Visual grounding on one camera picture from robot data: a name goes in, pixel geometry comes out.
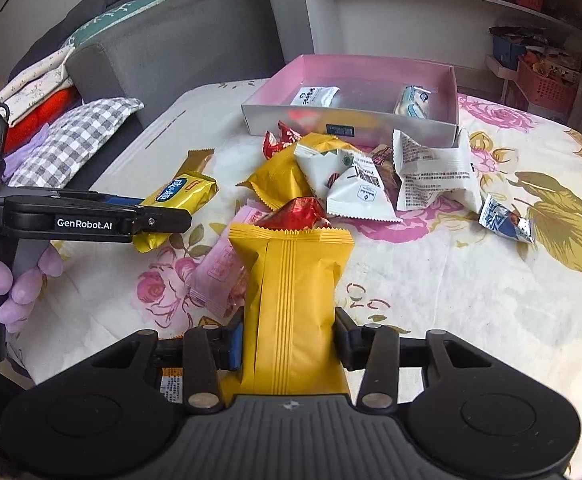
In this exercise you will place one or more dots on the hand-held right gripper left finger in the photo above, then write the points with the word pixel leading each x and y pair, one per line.
pixel 235 347

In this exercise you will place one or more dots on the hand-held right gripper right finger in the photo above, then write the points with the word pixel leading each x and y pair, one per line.
pixel 343 345

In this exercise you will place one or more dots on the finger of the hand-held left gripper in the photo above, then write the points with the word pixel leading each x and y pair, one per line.
pixel 96 222
pixel 121 201

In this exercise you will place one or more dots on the yellow snack bar blue label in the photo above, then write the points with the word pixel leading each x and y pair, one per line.
pixel 183 191

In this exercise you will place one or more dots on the large yellow ridged snack packet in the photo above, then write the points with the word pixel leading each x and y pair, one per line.
pixel 291 300

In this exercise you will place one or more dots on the pink snack packet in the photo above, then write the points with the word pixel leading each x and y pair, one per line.
pixel 218 270

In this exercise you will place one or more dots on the gold foil snack packet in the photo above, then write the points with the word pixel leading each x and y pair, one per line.
pixel 200 161

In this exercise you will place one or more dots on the red foil snack packet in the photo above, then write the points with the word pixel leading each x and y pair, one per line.
pixel 296 212

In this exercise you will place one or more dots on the white snack packet blue logo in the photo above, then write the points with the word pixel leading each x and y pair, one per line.
pixel 361 195

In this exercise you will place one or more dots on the large white printed snack packet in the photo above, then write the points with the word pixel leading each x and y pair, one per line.
pixel 433 170

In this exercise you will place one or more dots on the pink cardboard box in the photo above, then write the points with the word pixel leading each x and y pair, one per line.
pixel 351 127

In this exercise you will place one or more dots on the person's left hand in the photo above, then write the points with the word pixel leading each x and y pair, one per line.
pixel 23 300

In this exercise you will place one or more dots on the purple cloth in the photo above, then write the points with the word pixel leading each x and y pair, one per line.
pixel 23 155

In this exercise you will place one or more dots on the red folded cloth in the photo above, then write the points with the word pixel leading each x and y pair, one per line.
pixel 41 115

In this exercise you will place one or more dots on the grey checkered pillow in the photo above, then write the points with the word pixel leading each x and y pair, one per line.
pixel 76 145

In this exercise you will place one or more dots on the folded floral cloth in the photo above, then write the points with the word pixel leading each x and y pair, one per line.
pixel 31 85

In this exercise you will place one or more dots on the floral tablecloth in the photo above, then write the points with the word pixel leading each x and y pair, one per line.
pixel 446 285

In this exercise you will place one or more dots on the dark grey cushion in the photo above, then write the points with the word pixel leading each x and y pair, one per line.
pixel 71 15

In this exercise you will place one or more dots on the grey sofa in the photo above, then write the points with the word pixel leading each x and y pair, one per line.
pixel 181 50

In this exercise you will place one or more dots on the small red candy packet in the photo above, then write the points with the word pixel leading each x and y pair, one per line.
pixel 277 145

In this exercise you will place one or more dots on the teal cushion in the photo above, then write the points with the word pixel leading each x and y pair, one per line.
pixel 116 20

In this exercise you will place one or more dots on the brown snack packet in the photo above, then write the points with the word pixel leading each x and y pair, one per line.
pixel 382 157

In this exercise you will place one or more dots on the blue white small snack packet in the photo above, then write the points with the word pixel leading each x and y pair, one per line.
pixel 506 220

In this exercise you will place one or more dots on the white snack packet dark print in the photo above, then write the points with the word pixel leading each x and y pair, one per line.
pixel 315 96

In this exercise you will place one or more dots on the light blue white snack packet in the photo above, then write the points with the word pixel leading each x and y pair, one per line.
pixel 412 102

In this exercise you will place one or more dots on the white shelf unit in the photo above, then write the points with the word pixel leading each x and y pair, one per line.
pixel 386 15

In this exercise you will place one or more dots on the large pink plastic basket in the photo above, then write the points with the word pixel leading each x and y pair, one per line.
pixel 546 87

